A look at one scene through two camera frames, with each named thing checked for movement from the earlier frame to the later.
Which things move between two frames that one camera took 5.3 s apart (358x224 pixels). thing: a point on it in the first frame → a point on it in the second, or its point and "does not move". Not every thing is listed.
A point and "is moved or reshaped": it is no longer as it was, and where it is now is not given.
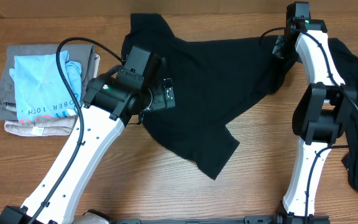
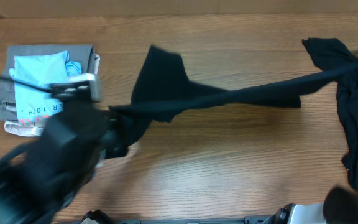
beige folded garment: [54, 127] does not move
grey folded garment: [6, 106] does not move
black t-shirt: [213, 79] is moved or reshaped
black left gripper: [158, 99] → [117, 147]
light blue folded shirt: [41, 91] does not move
